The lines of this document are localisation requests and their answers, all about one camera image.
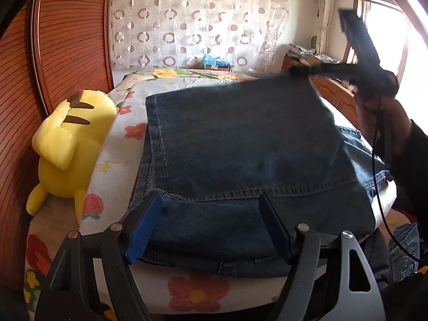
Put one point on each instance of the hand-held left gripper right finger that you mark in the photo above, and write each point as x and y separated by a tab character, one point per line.
276	230

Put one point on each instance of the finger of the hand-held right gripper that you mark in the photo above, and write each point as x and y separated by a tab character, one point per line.
359	36
321	69

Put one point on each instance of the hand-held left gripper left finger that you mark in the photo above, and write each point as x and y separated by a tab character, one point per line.
143	230

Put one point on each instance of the blue jeans pants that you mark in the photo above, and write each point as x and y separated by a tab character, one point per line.
234	140

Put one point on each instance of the person's right forearm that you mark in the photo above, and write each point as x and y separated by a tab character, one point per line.
414	174

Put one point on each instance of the person's right hand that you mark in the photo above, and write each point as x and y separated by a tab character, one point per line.
391	123

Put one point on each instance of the open cardboard box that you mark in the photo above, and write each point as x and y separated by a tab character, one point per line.
316	61

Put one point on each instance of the wooden cabinet counter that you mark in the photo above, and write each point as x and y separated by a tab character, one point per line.
334	93

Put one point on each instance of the patterned fabric pile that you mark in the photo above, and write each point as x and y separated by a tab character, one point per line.
301	50

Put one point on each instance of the patterned window drape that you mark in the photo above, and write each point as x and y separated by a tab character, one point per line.
326	13

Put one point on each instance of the strawberry print sheet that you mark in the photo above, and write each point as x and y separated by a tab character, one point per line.
113	147

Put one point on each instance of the yellow plush toy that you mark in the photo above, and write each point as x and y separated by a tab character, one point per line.
63	160

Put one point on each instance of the cardboard box with blue bag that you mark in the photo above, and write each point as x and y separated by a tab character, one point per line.
214	63

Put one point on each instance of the dark denim cloth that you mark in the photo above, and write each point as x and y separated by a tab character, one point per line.
403	254

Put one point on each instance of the circle-patterned sheer curtain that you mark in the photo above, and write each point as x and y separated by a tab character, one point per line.
200	16

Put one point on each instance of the floral blanket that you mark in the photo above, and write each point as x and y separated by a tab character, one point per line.
167	73

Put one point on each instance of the wooden slatted wardrobe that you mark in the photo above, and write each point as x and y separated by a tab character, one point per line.
67	40

